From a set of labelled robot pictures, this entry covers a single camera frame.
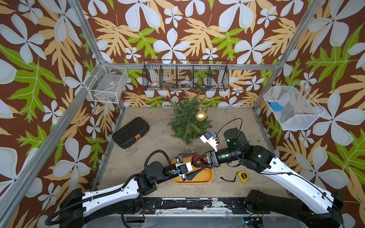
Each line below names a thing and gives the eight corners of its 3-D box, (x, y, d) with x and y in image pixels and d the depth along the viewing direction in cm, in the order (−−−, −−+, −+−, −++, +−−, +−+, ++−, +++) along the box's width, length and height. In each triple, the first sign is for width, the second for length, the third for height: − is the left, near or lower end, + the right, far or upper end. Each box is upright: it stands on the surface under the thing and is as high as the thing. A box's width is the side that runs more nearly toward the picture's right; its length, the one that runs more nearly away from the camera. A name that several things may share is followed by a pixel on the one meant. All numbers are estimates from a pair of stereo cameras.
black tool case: (113, 141, 101) (110, 136, 96) (140, 120, 114) (138, 115, 109) (125, 152, 96) (122, 147, 91) (152, 129, 108) (150, 124, 103)
